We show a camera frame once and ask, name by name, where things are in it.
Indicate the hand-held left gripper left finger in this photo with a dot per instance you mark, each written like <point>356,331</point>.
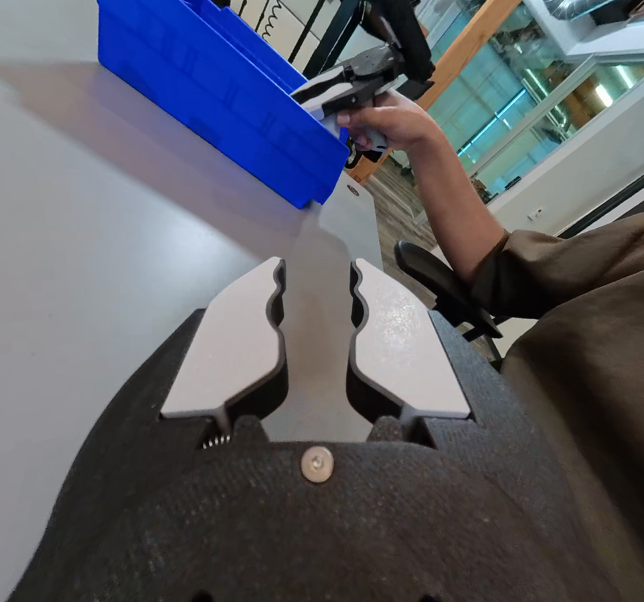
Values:
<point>226,355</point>

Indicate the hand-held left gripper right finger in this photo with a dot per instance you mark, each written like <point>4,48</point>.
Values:
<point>407,360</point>

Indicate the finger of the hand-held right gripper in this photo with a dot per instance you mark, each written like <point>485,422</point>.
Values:
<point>322,98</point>
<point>327,79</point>

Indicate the blue plastic bin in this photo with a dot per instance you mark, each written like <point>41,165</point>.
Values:
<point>201,58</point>

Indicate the wood-edged background desk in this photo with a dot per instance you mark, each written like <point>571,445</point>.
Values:
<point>347,18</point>

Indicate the grey desk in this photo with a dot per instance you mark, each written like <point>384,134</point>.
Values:
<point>100,260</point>

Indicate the person's right hand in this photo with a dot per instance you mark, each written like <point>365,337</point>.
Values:
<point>402,124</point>

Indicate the wooden post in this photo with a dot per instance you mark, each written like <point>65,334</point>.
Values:
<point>483,23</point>

